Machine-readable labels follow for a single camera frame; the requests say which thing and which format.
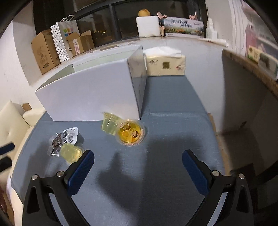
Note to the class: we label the white rimmed container on shelf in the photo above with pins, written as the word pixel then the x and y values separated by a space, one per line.
pixel 268 64

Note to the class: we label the printed landscape carton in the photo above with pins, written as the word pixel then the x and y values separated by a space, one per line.
pixel 181 27

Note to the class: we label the clear jelly cup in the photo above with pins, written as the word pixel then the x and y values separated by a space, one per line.
pixel 71 153
pixel 110 123

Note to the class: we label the round yellow pomelo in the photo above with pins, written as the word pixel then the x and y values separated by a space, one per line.
pixel 143 13

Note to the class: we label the silver dark snack pouch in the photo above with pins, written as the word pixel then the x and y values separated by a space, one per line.
pixel 66 136

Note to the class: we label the tissue pack on table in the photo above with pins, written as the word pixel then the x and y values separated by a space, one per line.
pixel 164 61

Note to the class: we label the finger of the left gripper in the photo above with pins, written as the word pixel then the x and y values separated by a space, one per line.
pixel 7 148
pixel 5 163

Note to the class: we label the yellow panda jelly cup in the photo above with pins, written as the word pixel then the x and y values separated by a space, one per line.
pixel 130 132

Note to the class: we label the cream sofa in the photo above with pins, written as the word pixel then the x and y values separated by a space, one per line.
pixel 15 128

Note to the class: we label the plastic drawer organizer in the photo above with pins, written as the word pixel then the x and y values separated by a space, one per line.
pixel 258 34

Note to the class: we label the white plastic bottle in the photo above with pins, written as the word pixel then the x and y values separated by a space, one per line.
pixel 210 32

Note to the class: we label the white dotted shopping bag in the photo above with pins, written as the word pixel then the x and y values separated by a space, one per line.
pixel 60 31

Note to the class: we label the small open cardboard box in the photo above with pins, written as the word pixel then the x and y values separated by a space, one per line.
pixel 80 43

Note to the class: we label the white foam block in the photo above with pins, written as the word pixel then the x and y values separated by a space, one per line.
pixel 148 26

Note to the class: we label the brown wooden side shelf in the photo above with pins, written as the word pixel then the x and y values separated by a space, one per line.
pixel 249 130

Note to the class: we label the white cardboard organizer box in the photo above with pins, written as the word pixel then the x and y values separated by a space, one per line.
pixel 111 81

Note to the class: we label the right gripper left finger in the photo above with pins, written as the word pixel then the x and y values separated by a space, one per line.
pixel 38 207

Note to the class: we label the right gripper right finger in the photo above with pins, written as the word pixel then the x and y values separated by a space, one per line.
pixel 237 208

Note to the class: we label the large brown cardboard box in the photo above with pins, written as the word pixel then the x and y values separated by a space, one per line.
pixel 44 51

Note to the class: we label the tissue pack on shelf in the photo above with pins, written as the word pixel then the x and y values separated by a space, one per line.
pixel 253 53

